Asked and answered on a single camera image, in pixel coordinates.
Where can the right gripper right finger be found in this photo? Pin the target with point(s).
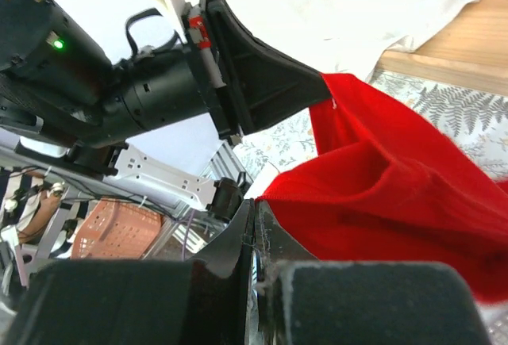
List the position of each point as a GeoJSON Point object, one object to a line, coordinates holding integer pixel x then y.
{"type": "Point", "coordinates": [303, 300]}

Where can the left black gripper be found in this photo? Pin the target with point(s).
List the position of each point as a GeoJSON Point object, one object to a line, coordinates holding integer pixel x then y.
{"type": "Point", "coordinates": [161, 86]}

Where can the red t shirt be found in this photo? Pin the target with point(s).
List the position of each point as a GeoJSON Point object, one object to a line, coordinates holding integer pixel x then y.
{"type": "Point", "coordinates": [388, 186]}

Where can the floral table cloth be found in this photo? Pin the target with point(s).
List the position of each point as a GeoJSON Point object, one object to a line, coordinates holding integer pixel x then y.
{"type": "Point", "coordinates": [476, 122]}

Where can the orange plastic crate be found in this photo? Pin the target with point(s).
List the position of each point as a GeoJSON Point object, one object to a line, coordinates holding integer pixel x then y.
{"type": "Point", "coordinates": [116, 230]}

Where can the white t shirt on hanger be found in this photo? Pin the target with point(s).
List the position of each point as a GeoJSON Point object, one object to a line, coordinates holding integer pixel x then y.
{"type": "Point", "coordinates": [345, 36]}

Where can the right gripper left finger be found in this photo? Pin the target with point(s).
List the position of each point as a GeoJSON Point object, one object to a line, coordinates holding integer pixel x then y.
{"type": "Point", "coordinates": [203, 300]}

